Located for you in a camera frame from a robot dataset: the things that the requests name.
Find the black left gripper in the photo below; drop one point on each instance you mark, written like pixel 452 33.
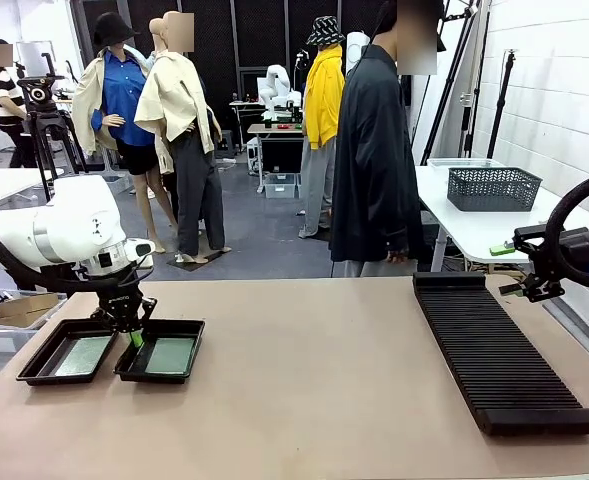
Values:
pixel 121 305

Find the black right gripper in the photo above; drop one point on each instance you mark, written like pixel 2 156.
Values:
pixel 586 255

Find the black plastic ESD tray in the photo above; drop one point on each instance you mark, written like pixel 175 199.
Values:
pixel 174 330
pixel 39 360

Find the green circuit board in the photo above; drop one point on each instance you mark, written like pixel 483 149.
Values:
pixel 171 356
pixel 84 356

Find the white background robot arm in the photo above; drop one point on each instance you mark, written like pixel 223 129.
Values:
pixel 276 85

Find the dark-sleeved right forearm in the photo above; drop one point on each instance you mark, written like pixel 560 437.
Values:
pixel 401 232

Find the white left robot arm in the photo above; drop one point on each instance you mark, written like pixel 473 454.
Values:
pixel 74 225

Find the person's right hand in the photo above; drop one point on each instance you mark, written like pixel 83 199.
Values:
pixel 398 256

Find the white side table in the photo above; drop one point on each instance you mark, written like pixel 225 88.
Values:
pixel 474 225

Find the grey woven plastic basket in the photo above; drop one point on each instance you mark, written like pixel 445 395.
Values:
pixel 494 190

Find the black slotted board rack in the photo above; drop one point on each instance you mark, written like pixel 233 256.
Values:
pixel 499 360

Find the black plastic stool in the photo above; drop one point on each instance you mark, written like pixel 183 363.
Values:
pixel 431 235

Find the brown cardboard box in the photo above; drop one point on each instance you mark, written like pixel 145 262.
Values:
pixel 29 306

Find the clear plastic box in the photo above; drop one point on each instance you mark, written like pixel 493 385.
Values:
pixel 464 162

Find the black thin light stand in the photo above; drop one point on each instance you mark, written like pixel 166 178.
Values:
pixel 501 100

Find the black clamp light stand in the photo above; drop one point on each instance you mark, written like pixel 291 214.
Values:
pixel 475 95

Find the black boom light stand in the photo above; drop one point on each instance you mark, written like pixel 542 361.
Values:
pixel 444 100

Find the person in dark shirt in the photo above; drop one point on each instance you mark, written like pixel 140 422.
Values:
pixel 374 150

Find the white work table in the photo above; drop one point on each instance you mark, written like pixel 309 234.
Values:
pixel 9 182

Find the clear floor storage bin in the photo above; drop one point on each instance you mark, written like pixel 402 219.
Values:
pixel 280 186

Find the black step stool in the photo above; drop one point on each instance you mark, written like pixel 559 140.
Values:
pixel 225 142

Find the mannequin in blue shirt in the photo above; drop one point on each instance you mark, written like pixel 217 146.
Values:
pixel 121 100

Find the mannequin in beige jacket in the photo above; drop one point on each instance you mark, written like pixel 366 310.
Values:
pixel 174 100

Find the background desk with items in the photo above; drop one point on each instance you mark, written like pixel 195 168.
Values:
pixel 274 129

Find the mannequin in yellow hoodie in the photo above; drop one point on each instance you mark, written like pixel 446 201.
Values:
pixel 324 100

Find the person in striped shirt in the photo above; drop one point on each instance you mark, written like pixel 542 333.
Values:
pixel 1 95

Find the white rounded device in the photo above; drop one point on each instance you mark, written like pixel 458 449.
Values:
pixel 356 50

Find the black brimmed hat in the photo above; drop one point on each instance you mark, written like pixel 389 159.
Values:
pixel 111 27

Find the patterned bucket hat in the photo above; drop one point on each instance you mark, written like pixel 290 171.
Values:
pixel 325 30

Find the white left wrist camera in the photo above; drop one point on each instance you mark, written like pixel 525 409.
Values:
pixel 141 247

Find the black camera tripod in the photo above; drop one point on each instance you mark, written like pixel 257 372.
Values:
pixel 41 125

